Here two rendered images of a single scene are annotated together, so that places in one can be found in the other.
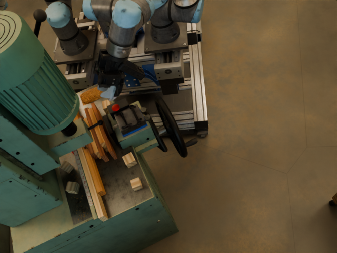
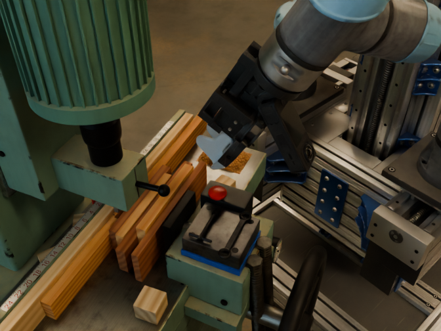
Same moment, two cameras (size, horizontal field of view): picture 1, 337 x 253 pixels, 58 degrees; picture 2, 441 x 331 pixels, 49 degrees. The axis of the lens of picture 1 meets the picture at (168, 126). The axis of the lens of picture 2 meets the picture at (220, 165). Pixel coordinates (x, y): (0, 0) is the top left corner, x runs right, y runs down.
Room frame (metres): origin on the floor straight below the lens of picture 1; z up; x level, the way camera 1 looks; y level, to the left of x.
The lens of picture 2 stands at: (0.23, -0.14, 1.57)
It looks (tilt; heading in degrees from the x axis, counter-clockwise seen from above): 41 degrees down; 34
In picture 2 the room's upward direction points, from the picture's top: straight up
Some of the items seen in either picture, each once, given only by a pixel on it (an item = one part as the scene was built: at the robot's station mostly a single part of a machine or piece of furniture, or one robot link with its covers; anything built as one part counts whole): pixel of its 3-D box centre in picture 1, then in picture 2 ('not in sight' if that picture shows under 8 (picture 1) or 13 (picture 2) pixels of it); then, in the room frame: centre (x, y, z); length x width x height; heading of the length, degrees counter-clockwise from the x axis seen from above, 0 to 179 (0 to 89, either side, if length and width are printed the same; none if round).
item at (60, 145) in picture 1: (70, 138); (102, 174); (0.62, 0.35, 1.03); 0.14 x 0.07 x 0.09; 99
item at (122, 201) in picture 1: (115, 140); (178, 253); (0.65, 0.22, 0.87); 0.61 x 0.30 x 0.06; 9
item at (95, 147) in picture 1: (93, 138); (146, 213); (0.66, 0.30, 0.93); 0.17 x 0.02 x 0.06; 9
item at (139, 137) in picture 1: (131, 126); (221, 253); (0.66, 0.14, 0.91); 0.15 x 0.14 x 0.09; 9
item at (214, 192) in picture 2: (115, 107); (217, 192); (0.69, 0.17, 1.02); 0.03 x 0.03 x 0.01
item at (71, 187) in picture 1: (72, 187); (52, 262); (0.53, 0.44, 0.82); 0.04 x 0.04 x 0.04; 68
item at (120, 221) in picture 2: (88, 137); (143, 205); (0.67, 0.32, 0.92); 0.18 x 0.02 x 0.05; 9
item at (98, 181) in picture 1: (80, 129); (149, 186); (0.72, 0.34, 0.92); 0.60 x 0.02 x 0.04; 9
